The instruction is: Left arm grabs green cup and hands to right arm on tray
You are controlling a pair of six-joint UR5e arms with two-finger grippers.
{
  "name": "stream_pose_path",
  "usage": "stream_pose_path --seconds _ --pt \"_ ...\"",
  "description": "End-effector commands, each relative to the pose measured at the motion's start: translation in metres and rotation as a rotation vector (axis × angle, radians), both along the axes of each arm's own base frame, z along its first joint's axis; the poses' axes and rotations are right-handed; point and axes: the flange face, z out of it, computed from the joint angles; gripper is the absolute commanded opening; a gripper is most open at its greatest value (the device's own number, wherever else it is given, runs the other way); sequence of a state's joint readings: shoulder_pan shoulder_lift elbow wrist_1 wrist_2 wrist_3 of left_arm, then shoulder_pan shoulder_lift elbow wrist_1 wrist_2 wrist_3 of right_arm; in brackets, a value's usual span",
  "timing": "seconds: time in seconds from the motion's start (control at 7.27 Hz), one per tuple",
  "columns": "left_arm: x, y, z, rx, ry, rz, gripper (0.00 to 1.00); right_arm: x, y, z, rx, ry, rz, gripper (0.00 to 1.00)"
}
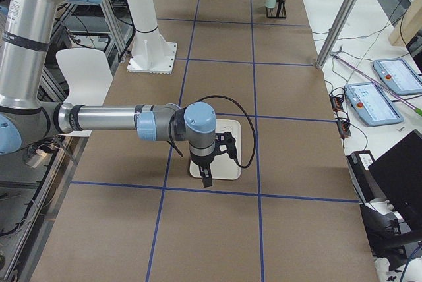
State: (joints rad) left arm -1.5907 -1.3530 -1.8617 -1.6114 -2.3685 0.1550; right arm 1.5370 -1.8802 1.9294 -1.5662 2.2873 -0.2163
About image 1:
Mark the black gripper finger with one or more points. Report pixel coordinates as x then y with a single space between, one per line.
206 176

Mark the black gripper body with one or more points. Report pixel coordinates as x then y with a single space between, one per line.
202 162

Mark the light green cup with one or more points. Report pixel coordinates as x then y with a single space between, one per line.
270 4

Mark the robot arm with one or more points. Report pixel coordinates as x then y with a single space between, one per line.
26 120

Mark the cream rabbit tray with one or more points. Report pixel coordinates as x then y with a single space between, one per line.
201 138

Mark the orange electronics module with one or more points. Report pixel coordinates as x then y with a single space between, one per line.
337 102

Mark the black box on side table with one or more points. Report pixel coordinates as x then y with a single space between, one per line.
366 187

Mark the white chair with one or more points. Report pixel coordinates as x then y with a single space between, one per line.
87 74

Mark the near teach pendant tablet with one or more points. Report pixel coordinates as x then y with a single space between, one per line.
372 105

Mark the teach pendant tablet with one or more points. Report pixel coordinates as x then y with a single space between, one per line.
372 105
398 76

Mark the black laptop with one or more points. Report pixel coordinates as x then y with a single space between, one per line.
398 174

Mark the far teach pendant tablet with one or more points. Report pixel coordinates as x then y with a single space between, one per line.
398 76

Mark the purple rod with green tip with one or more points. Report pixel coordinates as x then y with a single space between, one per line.
402 100

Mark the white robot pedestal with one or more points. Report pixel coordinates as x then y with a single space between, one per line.
150 51

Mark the black wire cup rack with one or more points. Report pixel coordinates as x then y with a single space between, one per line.
279 12

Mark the aluminium frame post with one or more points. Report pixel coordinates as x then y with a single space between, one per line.
334 32

